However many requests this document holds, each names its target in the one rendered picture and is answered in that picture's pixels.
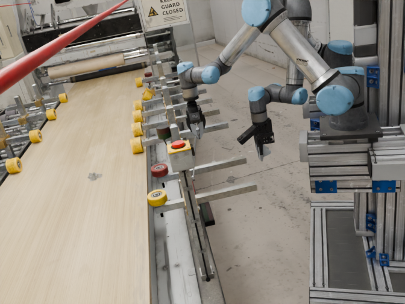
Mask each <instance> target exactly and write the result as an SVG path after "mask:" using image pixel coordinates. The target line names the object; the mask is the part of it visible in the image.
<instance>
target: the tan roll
mask: <svg viewBox="0 0 405 304"><path fill-rule="evenodd" d="M146 55H148V52H144V53H140V54H135V55H129V56H126V57H124V56H123V53H119V54H113V55H108V56H104V57H99V58H95V59H90V60H84V61H80V62H75V63H70V64H66V65H60V66H54V67H51V68H48V72H47V73H43V74H39V75H40V77H46V76H49V77H50V79H52V80H53V79H56V78H61V77H67V76H71V75H77V74H82V73H85V72H91V71H97V70H100V69H105V68H111V67H115V66H120V65H125V60H128V59H134V58H138V57H143V56H146Z"/></svg>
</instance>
